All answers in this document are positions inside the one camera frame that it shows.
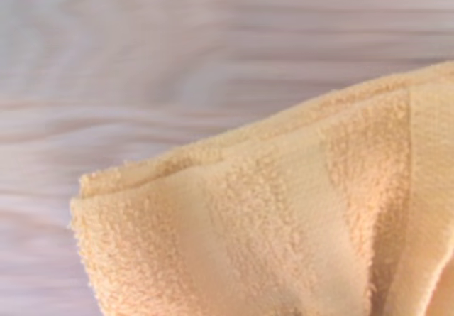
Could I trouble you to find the yellow terry cloth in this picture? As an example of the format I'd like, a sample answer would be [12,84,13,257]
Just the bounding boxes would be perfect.
[67,60,454,316]

